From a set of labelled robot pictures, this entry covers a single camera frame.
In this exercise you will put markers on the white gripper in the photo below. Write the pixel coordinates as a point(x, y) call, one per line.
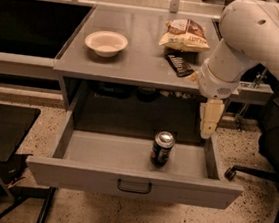
point(214, 86)

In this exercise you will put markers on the blue pepsi can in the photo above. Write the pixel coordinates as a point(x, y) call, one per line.
point(162, 145)

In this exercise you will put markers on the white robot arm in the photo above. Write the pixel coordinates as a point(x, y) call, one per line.
point(250, 36)

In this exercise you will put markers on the grey cabinet counter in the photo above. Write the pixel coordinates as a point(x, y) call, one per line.
point(137, 83)

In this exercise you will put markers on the grey open top drawer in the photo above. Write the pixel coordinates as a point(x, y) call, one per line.
point(94, 150)

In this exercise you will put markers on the dark chocolate bar wrapper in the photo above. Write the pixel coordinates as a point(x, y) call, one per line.
point(179, 65)

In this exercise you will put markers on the yellow chip bag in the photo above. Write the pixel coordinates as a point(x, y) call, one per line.
point(184, 35)

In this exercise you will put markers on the white paper bowl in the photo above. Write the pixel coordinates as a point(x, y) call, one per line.
point(105, 43)

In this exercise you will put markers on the black drawer handle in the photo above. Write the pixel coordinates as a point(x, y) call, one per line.
point(133, 187)

